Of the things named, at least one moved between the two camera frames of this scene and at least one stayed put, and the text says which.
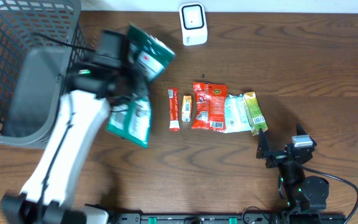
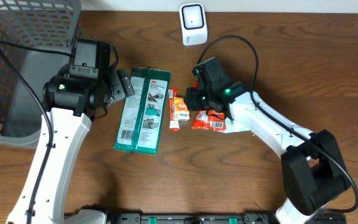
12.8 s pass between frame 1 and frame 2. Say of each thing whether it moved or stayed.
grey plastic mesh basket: stayed
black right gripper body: moved
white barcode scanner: stayed
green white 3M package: moved
